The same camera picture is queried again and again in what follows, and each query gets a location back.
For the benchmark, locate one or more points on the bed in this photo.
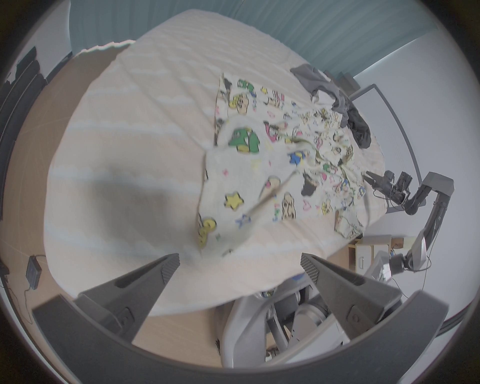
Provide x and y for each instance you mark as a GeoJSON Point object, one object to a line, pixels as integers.
{"type": "Point", "coordinates": [131, 168]}

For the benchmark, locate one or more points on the white garment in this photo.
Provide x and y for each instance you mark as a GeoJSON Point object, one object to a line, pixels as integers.
{"type": "Point", "coordinates": [321, 96]}

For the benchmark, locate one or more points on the black power adapter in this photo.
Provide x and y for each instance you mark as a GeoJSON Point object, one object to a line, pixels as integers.
{"type": "Point", "coordinates": [33, 270]}

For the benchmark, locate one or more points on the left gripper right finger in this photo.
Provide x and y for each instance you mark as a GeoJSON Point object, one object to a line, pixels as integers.
{"type": "Point", "coordinates": [348, 296]}

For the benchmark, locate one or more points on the grey bedside table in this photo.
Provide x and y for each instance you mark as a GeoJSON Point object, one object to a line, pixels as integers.
{"type": "Point", "coordinates": [347, 79]}

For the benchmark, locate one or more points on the white printed pyjama top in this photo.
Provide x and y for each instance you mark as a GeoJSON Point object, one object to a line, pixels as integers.
{"type": "Point", "coordinates": [243, 180]}

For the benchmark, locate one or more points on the blue-green curtain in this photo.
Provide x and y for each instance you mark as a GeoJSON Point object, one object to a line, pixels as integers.
{"type": "Point", "coordinates": [157, 18]}
{"type": "Point", "coordinates": [337, 30]}

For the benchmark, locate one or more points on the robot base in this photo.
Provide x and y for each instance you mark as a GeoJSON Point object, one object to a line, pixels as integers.
{"type": "Point", "coordinates": [247, 330]}

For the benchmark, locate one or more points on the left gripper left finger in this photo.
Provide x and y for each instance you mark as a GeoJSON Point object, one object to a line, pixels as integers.
{"type": "Point", "coordinates": [127, 296]}

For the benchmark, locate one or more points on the black garment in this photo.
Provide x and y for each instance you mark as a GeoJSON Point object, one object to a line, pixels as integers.
{"type": "Point", "coordinates": [360, 127]}

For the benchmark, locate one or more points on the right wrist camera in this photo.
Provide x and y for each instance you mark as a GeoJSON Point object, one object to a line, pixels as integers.
{"type": "Point", "coordinates": [389, 175]}

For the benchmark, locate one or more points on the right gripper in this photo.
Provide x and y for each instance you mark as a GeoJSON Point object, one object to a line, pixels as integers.
{"type": "Point", "coordinates": [386, 186]}

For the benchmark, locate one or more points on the dark grey garment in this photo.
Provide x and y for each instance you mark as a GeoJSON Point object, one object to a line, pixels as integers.
{"type": "Point", "coordinates": [343, 105]}

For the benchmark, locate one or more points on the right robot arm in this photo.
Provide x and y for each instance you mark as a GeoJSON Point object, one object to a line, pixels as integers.
{"type": "Point", "coordinates": [438, 183]}

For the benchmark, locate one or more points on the pale wooden bedside table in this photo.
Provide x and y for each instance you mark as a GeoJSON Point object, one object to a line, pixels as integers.
{"type": "Point", "coordinates": [369, 247]}

